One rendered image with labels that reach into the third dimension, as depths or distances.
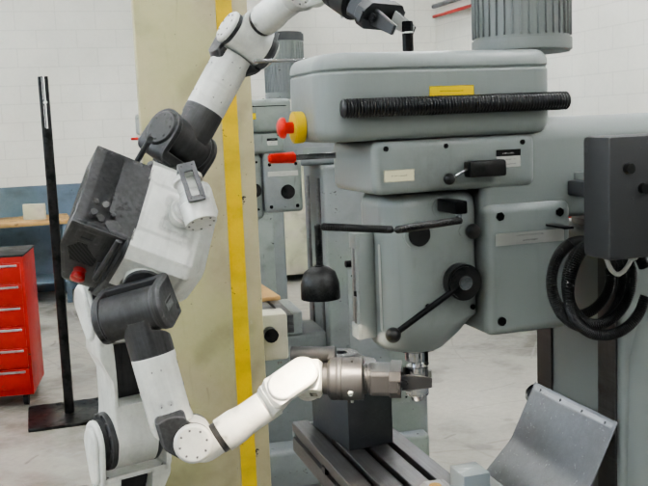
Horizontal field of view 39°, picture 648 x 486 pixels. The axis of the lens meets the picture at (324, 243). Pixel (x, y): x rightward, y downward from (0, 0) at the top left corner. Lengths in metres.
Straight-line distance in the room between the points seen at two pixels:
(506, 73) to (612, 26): 6.83
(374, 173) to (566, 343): 0.66
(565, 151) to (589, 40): 7.02
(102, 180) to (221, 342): 1.70
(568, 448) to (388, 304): 0.54
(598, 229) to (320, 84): 0.55
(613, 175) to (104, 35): 9.44
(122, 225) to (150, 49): 1.60
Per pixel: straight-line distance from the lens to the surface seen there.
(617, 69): 8.50
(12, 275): 6.20
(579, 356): 2.05
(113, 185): 1.95
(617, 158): 1.61
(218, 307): 3.52
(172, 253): 1.91
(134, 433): 2.31
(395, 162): 1.68
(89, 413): 6.01
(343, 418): 2.24
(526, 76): 1.79
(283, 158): 1.83
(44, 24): 10.75
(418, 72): 1.69
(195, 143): 2.08
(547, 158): 1.84
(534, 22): 1.85
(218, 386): 3.59
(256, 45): 2.12
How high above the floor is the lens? 1.77
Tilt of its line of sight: 8 degrees down
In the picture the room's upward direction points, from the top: 2 degrees counter-clockwise
